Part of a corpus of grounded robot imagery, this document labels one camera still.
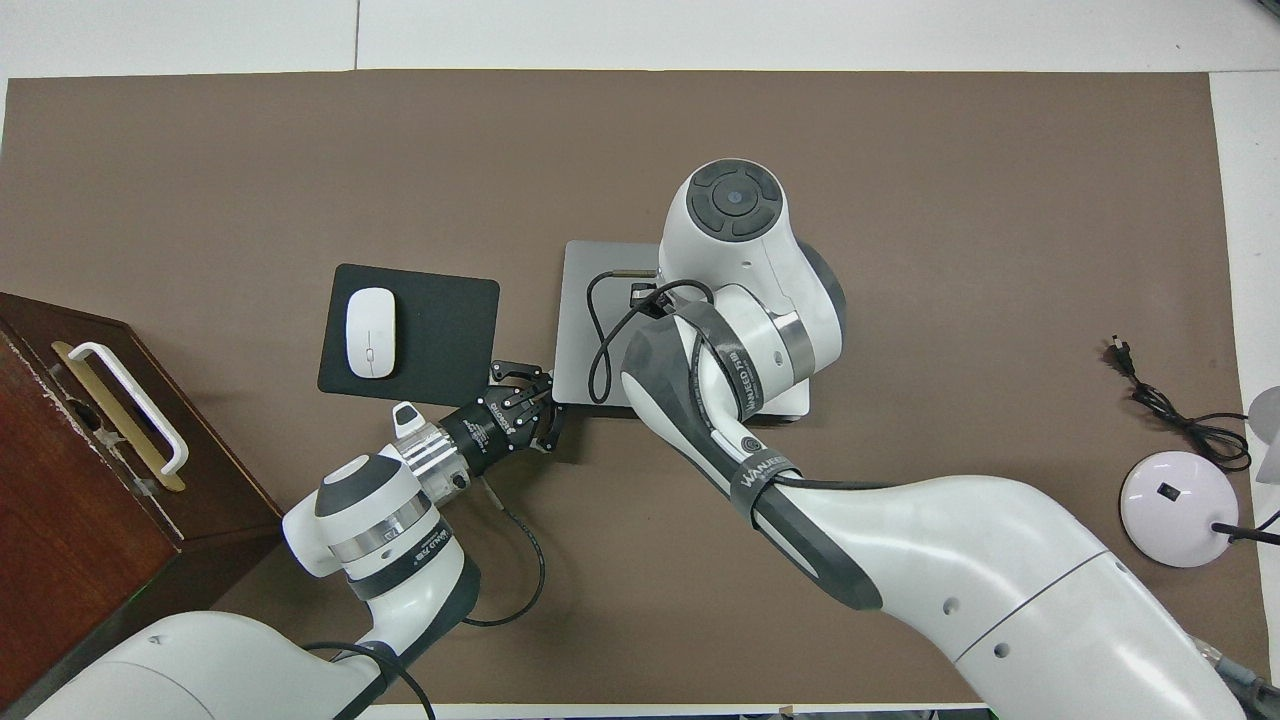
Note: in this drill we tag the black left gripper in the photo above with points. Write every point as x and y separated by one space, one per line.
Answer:
490 430

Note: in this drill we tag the grey laptop computer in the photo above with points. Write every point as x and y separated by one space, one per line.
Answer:
572 320

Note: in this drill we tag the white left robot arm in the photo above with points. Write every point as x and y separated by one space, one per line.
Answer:
390 560

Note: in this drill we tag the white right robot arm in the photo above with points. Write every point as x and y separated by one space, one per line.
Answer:
950 560

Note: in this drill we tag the black mouse pad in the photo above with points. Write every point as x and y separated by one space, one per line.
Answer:
440 340

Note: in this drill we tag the white computer mouse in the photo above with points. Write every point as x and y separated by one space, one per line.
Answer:
370 332

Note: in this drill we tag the brown table mat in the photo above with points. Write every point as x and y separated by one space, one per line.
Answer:
300 150

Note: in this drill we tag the dark brown wooden box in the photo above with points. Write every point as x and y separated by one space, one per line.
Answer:
60 500

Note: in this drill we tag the white desk lamp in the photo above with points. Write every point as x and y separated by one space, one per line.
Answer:
1170 520

